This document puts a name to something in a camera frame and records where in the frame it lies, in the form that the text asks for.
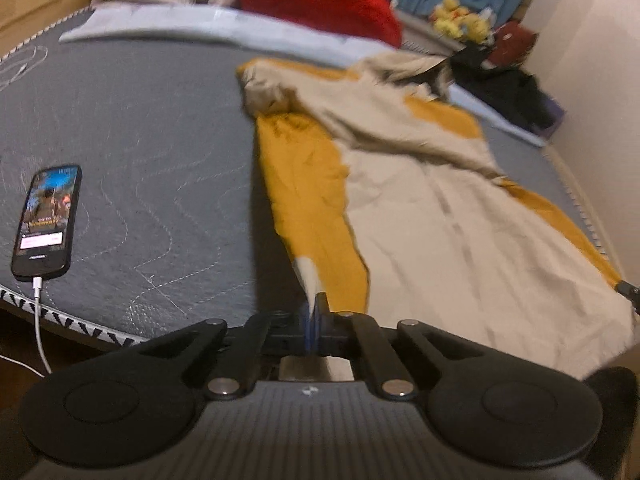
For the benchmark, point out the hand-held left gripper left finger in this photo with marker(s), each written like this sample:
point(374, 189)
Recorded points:
point(250, 355)

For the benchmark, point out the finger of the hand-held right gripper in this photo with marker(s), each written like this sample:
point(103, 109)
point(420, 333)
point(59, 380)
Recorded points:
point(631, 294)

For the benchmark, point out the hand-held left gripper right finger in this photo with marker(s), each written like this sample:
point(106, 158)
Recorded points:
point(380, 360)

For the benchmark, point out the beige and mustard hooded jacket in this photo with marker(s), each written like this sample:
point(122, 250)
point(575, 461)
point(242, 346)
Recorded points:
point(425, 210)

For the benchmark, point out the grey quilted mattress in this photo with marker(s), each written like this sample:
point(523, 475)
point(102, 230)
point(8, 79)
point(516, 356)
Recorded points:
point(150, 160)

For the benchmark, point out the black jacket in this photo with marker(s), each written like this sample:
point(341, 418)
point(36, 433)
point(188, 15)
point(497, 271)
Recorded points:
point(505, 95)

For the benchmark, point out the black smartphone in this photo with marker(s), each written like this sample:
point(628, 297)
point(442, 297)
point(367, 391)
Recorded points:
point(47, 220)

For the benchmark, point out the dark red plush toy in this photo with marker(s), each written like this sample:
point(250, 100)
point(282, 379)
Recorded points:
point(512, 42)

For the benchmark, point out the yellow bear plush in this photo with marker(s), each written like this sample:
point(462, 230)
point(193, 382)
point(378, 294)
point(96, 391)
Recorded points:
point(476, 27)

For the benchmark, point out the yellow duck plush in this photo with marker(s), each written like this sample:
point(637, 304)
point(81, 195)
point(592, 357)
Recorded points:
point(446, 15)

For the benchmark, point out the light blue bed sheet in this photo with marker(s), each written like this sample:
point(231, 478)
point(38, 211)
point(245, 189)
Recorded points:
point(150, 25)

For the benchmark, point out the red folded blanket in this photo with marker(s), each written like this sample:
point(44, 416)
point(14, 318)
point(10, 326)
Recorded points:
point(320, 0)

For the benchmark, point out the wooden bed frame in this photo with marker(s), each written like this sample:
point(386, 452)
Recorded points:
point(30, 10)

